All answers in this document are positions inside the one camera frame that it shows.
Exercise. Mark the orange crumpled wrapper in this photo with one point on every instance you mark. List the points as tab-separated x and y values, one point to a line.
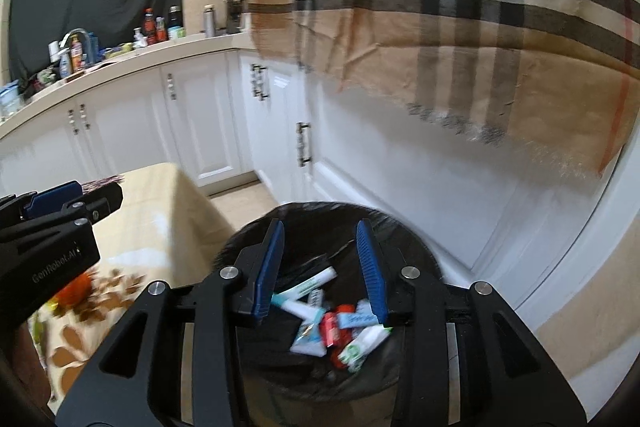
75	292

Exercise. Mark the small blue packet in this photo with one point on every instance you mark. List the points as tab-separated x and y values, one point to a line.
357	318

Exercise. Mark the white panelled door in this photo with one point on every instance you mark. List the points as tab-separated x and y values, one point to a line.
450	207

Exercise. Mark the water filter jug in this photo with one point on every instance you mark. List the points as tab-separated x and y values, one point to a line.
10	99

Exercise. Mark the red sauce bottle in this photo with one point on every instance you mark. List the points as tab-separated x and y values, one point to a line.
149	28

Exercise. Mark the black-lined trash bin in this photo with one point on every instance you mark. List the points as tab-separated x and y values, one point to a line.
320	227

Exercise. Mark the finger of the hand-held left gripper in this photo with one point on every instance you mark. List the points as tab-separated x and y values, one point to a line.
100	202
50	199

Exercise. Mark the steel thermos flask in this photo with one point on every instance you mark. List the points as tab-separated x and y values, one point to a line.
208	22

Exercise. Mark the white spray bottle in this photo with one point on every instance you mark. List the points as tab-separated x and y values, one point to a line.
62	63

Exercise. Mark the green cloth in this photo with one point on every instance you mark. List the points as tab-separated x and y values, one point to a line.
117	52

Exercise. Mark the white kitchen cabinets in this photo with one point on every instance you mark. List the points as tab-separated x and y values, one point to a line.
210	117

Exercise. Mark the white pump bottle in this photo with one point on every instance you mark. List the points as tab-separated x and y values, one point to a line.
138	39

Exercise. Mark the chrome faucet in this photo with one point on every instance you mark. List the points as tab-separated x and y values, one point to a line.
82	34

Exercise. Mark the orange dish soap bottle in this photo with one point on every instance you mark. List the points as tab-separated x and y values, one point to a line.
76	55

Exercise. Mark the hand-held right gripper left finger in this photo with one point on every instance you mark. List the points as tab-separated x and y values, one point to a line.
267	277

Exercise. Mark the dark bottle green label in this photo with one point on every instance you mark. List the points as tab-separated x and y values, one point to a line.
174	23

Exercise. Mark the white tube green print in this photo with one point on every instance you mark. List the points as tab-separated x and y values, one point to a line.
361	344

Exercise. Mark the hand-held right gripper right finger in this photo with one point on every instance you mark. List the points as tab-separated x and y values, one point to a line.
372	277

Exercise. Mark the black knife block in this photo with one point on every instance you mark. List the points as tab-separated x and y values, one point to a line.
232	13

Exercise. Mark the white blue packet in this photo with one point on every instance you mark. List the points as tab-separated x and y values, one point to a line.
305	338

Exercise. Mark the beige plaid cloth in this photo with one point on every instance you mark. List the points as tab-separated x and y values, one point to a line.
450	7

